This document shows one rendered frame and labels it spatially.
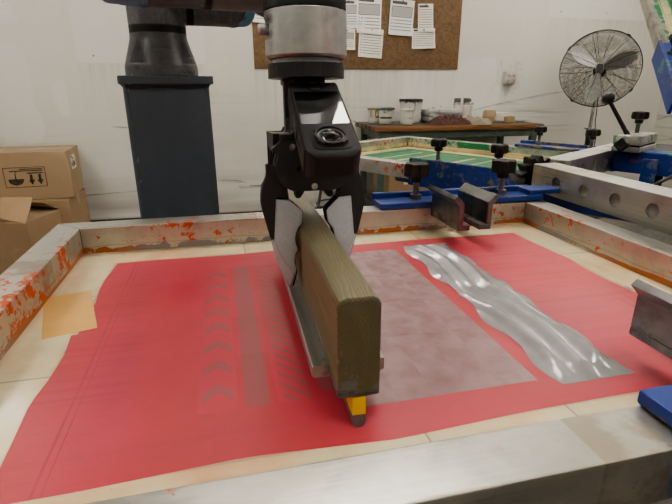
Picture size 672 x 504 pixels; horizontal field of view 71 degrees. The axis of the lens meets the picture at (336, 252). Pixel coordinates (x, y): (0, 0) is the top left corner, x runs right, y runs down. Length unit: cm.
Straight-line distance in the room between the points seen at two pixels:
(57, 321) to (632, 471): 50
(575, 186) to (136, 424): 75
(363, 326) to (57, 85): 419
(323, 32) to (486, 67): 449
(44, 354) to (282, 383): 22
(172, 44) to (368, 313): 89
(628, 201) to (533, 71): 440
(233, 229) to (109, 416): 40
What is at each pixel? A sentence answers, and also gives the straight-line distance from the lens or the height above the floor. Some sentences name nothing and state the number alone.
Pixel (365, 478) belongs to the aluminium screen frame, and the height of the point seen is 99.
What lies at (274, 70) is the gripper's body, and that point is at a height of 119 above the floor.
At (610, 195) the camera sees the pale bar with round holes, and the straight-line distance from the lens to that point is 85.
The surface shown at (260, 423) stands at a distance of 36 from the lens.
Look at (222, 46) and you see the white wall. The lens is 427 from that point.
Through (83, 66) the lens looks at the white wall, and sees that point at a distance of 437.
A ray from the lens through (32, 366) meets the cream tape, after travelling 49.
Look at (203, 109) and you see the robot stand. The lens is 110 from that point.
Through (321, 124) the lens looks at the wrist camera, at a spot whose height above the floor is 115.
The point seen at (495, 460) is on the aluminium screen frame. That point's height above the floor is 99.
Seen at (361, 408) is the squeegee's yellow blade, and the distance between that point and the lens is 35.
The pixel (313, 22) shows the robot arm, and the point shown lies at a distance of 44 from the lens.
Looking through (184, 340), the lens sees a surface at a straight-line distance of 48.
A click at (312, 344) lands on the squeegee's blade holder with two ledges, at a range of 38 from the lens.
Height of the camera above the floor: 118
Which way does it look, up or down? 19 degrees down
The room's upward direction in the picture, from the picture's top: straight up
